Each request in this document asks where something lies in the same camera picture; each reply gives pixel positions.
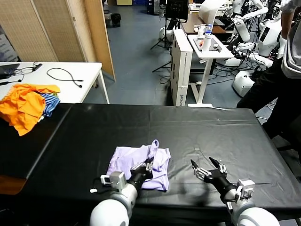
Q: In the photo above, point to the white domed robot base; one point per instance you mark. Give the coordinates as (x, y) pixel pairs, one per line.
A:
(242, 82)

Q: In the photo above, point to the white curved cover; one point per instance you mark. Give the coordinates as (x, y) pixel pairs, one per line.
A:
(208, 10)

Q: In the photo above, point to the wooden folding screen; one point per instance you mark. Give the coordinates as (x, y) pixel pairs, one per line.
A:
(58, 30)

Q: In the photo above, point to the white table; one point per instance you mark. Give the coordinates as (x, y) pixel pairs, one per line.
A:
(89, 70)

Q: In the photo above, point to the person in grey shirt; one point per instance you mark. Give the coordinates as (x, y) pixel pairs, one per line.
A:
(282, 82)

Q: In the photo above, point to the white robot with raised arm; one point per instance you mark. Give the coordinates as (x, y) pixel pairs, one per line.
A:
(243, 33)

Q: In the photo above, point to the white tumbler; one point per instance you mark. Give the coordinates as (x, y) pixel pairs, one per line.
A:
(206, 46)

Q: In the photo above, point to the black laptop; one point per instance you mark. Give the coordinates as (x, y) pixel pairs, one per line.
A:
(7, 69)

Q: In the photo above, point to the black waste bin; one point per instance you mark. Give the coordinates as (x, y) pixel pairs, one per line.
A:
(115, 20)

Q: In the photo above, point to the blue striped garment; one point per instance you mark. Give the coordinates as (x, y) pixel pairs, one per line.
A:
(50, 102)

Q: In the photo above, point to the white humanoid robot dark screen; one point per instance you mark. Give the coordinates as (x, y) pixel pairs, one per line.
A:
(270, 40)

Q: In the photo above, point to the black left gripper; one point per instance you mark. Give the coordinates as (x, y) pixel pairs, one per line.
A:
(141, 177)

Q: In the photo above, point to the grey tray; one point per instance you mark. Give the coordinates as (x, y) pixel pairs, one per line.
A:
(209, 42)

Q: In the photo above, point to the orange garment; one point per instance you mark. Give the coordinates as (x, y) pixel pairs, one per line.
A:
(21, 108)

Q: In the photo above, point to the small white standing desk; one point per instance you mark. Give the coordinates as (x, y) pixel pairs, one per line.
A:
(211, 55)

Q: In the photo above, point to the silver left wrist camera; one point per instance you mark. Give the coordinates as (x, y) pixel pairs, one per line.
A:
(116, 180)

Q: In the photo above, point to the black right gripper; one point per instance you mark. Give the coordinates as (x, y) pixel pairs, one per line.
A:
(221, 182)

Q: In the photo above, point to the small black device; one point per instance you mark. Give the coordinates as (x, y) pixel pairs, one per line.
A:
(217, 48)

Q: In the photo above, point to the lavender t-shirt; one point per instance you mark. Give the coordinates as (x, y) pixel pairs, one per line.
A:
(124, 157)

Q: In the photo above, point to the small orange object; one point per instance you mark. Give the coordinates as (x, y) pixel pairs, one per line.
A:
(201, 42)

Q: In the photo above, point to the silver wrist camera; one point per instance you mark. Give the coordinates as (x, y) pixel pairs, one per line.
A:
(247, 188)
(116, 180)

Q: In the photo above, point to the blue cabinet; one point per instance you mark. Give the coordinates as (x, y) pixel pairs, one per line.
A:
(141, 2)

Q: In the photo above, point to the clear bottle blue cap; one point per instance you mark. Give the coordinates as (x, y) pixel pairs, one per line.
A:
(208, 30)

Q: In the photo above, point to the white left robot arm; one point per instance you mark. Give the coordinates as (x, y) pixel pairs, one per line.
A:
(110, 212)

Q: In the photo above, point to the black monitor on tripod stand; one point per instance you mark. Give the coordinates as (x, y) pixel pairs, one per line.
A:
(176, 9)

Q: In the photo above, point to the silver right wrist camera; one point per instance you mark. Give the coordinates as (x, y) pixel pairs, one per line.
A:
(247, 188)

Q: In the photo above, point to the white robot with black hand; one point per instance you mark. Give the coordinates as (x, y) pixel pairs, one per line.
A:
(231, 61)

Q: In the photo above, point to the tall white cardboard box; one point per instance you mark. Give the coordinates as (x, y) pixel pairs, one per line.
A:
(182, 70)

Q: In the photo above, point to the yellow cabinet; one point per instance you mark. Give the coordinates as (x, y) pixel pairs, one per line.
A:
(124, 2)

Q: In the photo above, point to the brown wooden table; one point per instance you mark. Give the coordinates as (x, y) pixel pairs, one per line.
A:
(190, 26)

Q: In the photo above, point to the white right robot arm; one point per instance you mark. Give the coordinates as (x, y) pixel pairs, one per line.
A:
(254, 216)

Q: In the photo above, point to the black topped side table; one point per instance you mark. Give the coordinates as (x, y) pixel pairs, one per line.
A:
(23, 153)

